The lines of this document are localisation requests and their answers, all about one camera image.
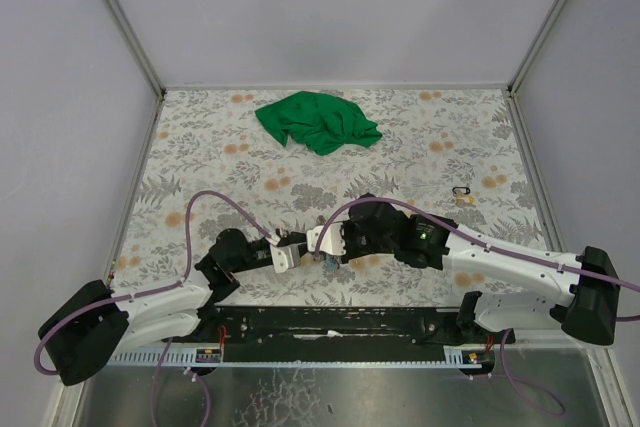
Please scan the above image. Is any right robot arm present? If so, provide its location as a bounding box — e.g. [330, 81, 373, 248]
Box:
[343, 194, 620, 346]

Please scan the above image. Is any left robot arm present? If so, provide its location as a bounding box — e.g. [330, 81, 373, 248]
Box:
[38, 229, 313, 386]

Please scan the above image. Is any key with black tag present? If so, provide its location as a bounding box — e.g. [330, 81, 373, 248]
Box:
[452, 186, 475, 207]

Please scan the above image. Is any green crumpled cloth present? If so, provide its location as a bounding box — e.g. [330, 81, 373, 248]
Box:
[255, 91, 383, 156]

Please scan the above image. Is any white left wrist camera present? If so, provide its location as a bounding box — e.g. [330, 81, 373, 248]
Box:
[269, 229, 306, 274]

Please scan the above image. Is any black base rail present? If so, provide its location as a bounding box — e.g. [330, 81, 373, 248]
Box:
[173, 306, 515, 347]

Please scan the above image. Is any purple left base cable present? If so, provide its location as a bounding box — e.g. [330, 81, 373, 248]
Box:
[150, 336, 211, 427]

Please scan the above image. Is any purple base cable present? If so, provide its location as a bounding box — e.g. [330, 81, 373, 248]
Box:
[150, 336, 211, 427]
[492, 329, 568, 418]

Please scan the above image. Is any white slotted cable duct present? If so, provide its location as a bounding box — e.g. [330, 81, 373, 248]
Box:
[109, 338, 495, 371]

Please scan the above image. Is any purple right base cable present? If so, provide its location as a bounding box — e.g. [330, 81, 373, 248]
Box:
[492, 329, 568, 418]

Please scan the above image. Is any aluminium corner post right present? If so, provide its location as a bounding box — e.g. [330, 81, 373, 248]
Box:
[507, 0, 570, 98]

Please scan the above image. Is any aluminium corner post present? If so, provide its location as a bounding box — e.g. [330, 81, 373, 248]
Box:
[101, 0, 166, 98]
[507, 0, 570, 98]

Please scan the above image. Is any aluminium corner post left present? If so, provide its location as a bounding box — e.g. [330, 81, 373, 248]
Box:
[101, 0, 166, 98]

